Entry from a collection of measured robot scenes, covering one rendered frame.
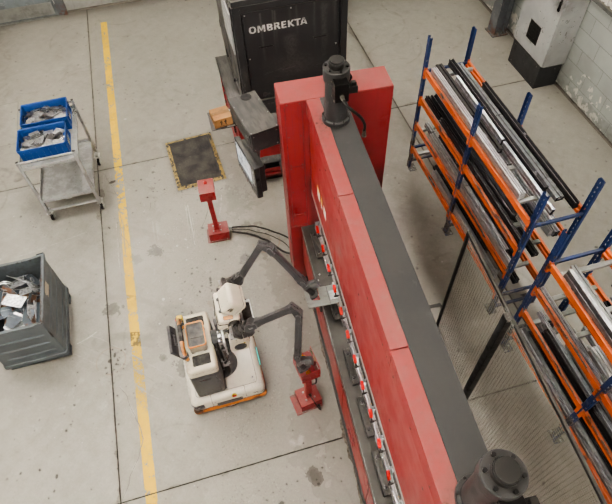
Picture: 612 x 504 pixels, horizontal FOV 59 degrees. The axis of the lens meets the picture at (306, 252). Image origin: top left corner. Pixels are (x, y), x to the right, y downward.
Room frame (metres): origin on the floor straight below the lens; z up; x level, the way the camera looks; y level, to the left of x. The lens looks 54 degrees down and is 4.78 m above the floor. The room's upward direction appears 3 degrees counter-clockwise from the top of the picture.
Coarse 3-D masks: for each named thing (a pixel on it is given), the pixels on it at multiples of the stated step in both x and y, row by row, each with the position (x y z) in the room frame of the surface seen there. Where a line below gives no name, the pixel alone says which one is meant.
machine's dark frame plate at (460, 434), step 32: (352, 128) 2.82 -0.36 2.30; (352, 160) 2.52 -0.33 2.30; (384, 224) 1.98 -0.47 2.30; (384, 256) 1.75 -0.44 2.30; (416, 288) 1.52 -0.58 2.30; (416, 320) 1.33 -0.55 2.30; (416, 352) 1.15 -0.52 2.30; (448, 384) 0.98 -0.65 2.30; (448, 416) 0.82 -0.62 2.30; (448, 448) 0.68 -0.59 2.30; (480, 448) 0.67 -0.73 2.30
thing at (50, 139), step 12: (24, 132) 4.57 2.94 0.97; (36, 132) 4.54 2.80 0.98; (48, 132) 4.54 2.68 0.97; (60, 132) 4.51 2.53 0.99; (24, 144) 4.37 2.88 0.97; (36, 144) 4.36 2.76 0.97; (48, 144) 4.35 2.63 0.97; (60, 144) 4.32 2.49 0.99; (24, 156) 4.24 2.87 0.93; (36, 156) 4.26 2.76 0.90; (60, 156) 4.31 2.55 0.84
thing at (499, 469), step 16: (480, 464) 0.50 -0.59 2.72; (496, 464) 0.49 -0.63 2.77; (512, 464) 0.49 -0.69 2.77; (464, 480) 0.54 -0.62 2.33; (480, 480) 0.45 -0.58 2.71; (496, 480) 0.44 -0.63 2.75; (512, 480) 0.43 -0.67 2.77; (528, 480) 0.44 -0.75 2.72; (464, 496) 0.46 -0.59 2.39; (480, 496) 0.42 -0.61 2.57; (496, 496) 0.39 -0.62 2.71; (512, 496) 0.39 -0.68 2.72
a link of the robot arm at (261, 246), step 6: (258, 240) 2.50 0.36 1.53; (258, 246) 2.43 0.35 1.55; (264, 246) 2.43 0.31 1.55; (270, 246) 2.43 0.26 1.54; (252, 252) 2.43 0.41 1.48; (258, 252) 2.42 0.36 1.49; (252, 258) 2.40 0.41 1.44; (246, 264) 2.39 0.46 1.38; (252, 264) 2.39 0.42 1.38; (240, 270) 2.38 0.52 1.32; (246, 270) 2.37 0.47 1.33; (240, 276) 2.33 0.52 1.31; (234, 282) 2.31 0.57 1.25; (240, 282) 2.31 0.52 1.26
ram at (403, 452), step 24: (312, 144) 3.06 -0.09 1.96; (312, 168) 3.09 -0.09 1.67; (312, 192) 3.12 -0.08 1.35; (336, 216) 2.32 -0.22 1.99; (336, 240) 2.30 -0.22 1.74; (336, 264) 2.29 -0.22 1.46; (360, 288) 1.73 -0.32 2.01; (360, 312) 1.69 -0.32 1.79; (360, 336) 1.64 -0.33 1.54; (384, 360) 1.24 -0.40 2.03; (384, 384) 1.19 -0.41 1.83; (384, 408) 1.12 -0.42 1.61; (384, 432) 1.05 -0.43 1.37; (408, 432) 0.84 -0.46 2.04; (408, 456) 0.77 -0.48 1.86; (408, 480) 0.70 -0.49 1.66
